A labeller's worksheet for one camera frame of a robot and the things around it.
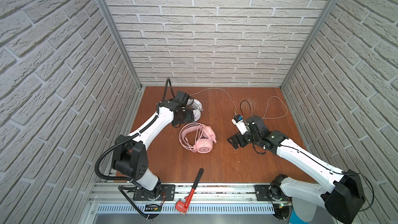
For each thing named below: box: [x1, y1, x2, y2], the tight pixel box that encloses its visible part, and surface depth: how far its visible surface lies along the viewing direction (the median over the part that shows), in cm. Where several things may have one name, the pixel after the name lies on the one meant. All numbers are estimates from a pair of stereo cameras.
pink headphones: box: [178, 122, 217, 154], surface depth 87 cm
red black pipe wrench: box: [175, 168, 205, 216], surface depth 72 cm
